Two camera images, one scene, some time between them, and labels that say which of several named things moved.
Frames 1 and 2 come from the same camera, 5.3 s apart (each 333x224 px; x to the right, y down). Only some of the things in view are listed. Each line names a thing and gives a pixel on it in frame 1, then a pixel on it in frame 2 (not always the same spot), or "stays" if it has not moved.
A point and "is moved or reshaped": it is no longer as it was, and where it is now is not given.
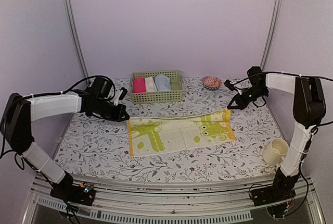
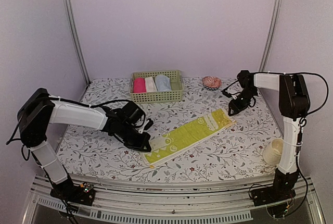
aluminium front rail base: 123,204 stays
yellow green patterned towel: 152,135 is moved or reshaped
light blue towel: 162,83 stays
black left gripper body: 107,113 -> 132,141
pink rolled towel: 139,85 stays
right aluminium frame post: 272,26 stays
